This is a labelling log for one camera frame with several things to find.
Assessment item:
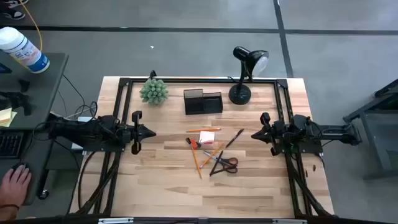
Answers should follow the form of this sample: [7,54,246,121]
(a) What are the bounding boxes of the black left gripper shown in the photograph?
[119,111,157,156]

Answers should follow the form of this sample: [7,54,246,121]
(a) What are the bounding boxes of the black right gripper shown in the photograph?
[251,113,294,157]

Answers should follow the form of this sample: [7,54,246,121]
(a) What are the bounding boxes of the red black handled scissors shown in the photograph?
[202,150,239,174]

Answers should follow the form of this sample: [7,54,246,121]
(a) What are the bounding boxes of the pink white sticky note pad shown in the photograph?
[198,130,216,145]

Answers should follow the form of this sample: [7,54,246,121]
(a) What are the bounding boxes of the black mesh desk organizer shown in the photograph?
[183,88,224,116]

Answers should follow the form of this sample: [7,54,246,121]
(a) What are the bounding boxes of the green artificial potted plant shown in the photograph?
[139,78,170,107]

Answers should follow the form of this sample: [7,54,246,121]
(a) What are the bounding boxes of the black gooseneck desk lamp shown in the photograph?
[228,45,271,106]

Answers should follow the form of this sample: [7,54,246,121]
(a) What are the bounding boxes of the black computer desk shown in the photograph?
[0,51,70,207]

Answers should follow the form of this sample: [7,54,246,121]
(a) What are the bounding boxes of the dark grey metal cart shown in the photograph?
[343,79,398,181]

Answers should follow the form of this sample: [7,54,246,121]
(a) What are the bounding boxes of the black computer mouse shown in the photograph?
[11,161,30,171]

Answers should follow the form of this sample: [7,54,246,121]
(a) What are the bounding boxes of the small black clamp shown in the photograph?
[17,78,31,93]

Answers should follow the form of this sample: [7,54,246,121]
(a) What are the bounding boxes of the black keyboard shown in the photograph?
[0,131,25,160]

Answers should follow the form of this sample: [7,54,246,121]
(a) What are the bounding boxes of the yellow sticky note pad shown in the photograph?
[0,107,18,128]

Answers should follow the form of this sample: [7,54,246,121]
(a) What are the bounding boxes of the person's hand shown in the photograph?
[0,164,33,208]

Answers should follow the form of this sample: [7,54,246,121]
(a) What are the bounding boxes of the white disinfectant wipes canister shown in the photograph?
[0,26,51,75]

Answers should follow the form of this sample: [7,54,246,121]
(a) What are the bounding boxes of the person's shoe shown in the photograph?
[0,0,30,9]
[1,9,26,21]

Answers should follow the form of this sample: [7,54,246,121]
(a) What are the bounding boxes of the thick black cable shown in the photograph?
[76,151,94,215]

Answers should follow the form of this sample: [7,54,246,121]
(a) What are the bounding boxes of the black aluminium table frame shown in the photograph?
[70,77,336,218]

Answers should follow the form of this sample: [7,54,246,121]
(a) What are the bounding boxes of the silver metal bracket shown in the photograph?
[272,218,308,224]
[98,217,134,224]

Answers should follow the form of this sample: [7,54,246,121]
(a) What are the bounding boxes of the yellow hanging cable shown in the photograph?
[17,0,44,54]

